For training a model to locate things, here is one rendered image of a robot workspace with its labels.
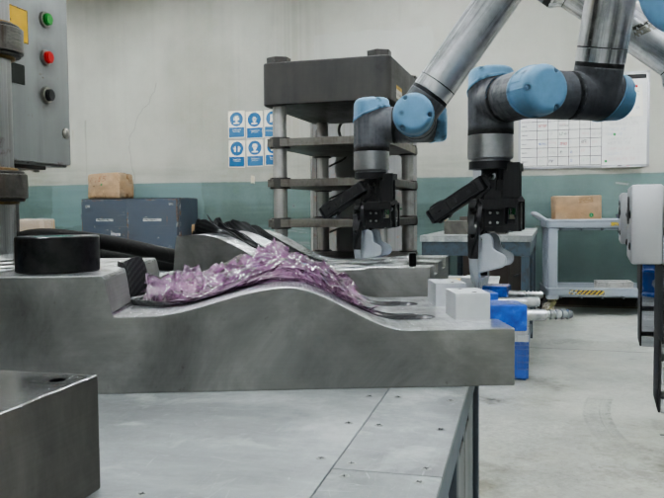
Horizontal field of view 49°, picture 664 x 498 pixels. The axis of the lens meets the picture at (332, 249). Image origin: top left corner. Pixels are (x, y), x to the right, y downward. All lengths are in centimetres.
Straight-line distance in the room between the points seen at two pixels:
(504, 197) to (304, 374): 63
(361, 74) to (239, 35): 349
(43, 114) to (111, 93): 743
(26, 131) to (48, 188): 790
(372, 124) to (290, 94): 379
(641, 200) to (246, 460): 56
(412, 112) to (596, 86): 34
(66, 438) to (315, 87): 486
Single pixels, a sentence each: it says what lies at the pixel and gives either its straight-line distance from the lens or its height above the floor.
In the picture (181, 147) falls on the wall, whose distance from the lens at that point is 861.
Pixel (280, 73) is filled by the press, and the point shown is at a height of 193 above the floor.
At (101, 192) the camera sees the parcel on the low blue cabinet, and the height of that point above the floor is 119.
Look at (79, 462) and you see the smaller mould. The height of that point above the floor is 82.
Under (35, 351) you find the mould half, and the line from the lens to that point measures 73.
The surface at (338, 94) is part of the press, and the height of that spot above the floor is 177.
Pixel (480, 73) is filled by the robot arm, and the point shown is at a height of 119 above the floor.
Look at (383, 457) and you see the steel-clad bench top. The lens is 52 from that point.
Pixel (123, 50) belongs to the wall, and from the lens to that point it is 914.
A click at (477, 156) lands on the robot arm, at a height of 105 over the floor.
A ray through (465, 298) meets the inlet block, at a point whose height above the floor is 88.
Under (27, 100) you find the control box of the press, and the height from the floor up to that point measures 120.
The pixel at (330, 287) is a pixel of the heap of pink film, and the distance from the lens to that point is 76.
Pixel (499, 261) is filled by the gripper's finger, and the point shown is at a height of 88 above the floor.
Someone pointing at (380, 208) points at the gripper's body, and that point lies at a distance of 151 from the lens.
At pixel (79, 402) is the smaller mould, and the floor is 86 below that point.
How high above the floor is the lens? 97
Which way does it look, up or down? 3 degrees down
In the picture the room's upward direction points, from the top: 1 degrees counter-clockwise
